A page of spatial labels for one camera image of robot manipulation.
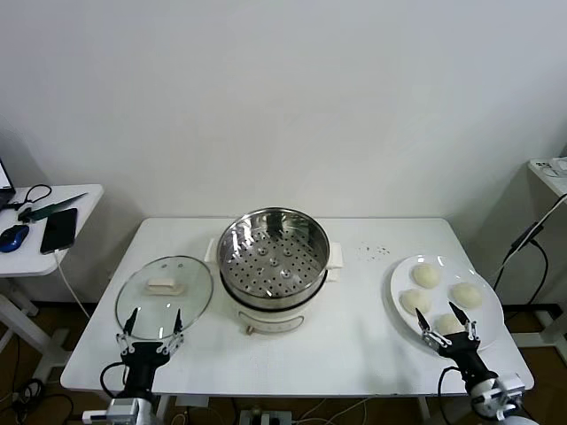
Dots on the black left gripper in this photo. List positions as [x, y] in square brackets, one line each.
[142, 358]

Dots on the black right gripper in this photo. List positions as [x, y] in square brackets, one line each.
[463, 354]

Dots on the white steamed baozi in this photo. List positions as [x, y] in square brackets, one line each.
[415, 301]
[426, 275]
[446, 322]
[466, 293]

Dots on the stainless steel steamer basket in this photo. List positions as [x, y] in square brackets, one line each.
[274, 265]

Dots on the white round plate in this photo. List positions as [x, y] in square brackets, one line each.
[401, 283]

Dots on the white work table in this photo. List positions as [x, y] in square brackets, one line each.
[345, 354]

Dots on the cream electric cooking pot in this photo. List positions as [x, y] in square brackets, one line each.
[270, 319]

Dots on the grey floor power strip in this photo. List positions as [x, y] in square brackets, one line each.
[266, 417]

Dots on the black smartphone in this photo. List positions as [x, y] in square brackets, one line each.
[59, 230]

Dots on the white side table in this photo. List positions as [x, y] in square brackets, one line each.
[26, 263]

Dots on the dark green flat blade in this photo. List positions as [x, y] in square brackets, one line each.
[53, 207]

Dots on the blue computer mouse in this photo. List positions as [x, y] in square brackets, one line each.
[13, 238]

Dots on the white shelf table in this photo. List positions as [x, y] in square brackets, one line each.
[547, 183]

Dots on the white power strip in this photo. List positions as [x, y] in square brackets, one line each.
[544, 166]

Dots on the open laptop screen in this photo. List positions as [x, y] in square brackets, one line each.
[5, 190]

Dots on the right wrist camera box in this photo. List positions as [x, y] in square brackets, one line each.
[511, 386]

